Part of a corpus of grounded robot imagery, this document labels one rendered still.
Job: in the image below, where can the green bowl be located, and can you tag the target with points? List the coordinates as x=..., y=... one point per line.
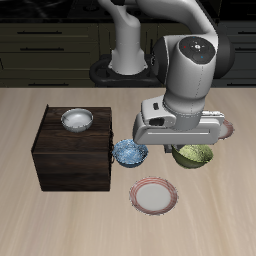
x=193, y=156

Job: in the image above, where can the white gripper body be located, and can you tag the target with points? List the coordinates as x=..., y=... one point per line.
x=180, y=136

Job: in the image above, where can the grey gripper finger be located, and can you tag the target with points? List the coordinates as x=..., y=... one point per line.
x=169, y=149

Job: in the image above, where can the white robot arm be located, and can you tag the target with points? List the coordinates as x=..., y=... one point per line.
x=191, y=80

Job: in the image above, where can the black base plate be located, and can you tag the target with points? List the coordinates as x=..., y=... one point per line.
x=100, y=71

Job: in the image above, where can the blue patterned bowl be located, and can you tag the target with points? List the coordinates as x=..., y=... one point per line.
x=130, y=154

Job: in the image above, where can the white plate with red rim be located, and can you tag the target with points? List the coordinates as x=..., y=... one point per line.
x=154, y=196
x=227, y=130

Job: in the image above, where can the white bowl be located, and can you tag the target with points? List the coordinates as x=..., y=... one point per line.
x=77, y=120

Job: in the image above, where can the dark kitchen cupboards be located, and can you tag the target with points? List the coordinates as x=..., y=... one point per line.
x=46, y=50

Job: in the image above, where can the dark wooden cabinet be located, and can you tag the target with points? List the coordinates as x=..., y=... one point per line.
x=73, y=156

